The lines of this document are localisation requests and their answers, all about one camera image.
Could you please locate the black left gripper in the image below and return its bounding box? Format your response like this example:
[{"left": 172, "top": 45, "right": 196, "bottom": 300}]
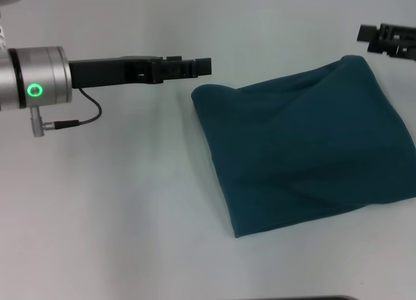
[{"left": 68, "top": 55, "right": 213, "bottom": 90}]

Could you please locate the teal blue printed t-shirt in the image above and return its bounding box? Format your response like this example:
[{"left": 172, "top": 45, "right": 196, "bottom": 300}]
[{"left": 190, "top": 55, "right": 416, "bottom": 240}]

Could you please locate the dark grey flat panel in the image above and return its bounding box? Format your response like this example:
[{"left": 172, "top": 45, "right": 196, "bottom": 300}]
[{"left": 224, "top": 295, "right": 359, "bottom": 300}]

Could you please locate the left gripper cable with plug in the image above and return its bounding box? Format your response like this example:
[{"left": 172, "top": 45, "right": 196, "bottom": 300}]
[{"left": 30, "top": 87, "right": 103, "bottom": 138}]

